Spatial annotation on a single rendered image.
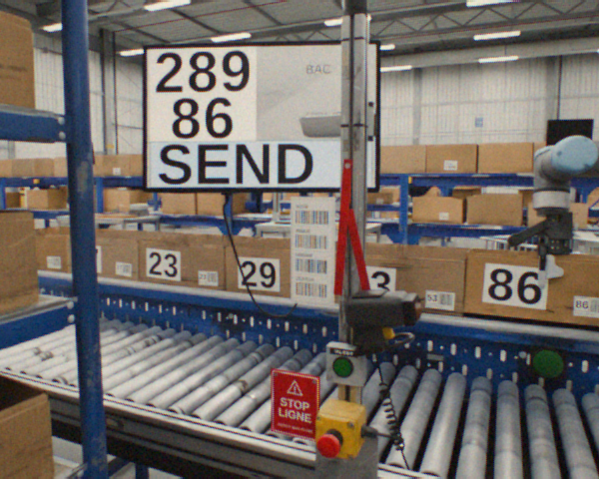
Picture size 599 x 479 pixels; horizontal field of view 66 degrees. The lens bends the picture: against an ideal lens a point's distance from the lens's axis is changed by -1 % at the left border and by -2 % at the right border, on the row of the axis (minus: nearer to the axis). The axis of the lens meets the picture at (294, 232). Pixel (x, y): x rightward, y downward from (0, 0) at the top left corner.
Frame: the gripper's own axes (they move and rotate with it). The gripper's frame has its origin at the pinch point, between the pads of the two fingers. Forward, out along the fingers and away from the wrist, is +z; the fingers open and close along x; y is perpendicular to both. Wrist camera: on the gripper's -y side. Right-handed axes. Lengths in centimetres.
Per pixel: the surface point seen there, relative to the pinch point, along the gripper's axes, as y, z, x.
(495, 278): -11.0, -0.7, -0.5
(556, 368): 4.4, 20.9, -4.1
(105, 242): -154, -3, -2
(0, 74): -55, -14, -114
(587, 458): 7.3, 33.2, -33.9
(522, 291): -4.1, 2.3, -0.1
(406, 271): -35.4, -0.7, -1.0
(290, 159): -49, -19, -59
